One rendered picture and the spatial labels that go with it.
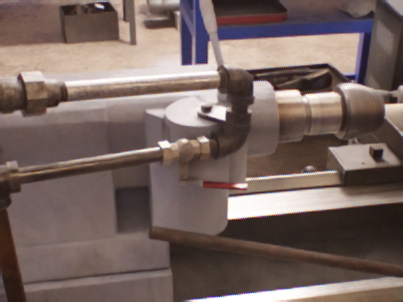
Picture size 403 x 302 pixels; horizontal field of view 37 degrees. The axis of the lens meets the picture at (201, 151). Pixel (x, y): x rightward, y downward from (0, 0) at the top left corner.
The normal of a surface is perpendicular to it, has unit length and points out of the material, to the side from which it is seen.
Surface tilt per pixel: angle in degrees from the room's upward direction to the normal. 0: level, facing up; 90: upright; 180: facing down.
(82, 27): 90
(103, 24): 90
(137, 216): 0
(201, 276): 7
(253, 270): 10
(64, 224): 66
